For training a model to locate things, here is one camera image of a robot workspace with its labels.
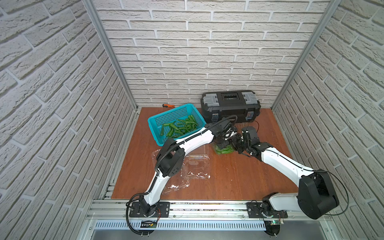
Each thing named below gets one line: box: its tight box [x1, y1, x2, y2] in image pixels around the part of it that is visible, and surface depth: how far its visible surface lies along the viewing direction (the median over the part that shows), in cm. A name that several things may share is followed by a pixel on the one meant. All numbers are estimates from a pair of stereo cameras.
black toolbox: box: [200, 90, 262, 123], surface depth 102 cm
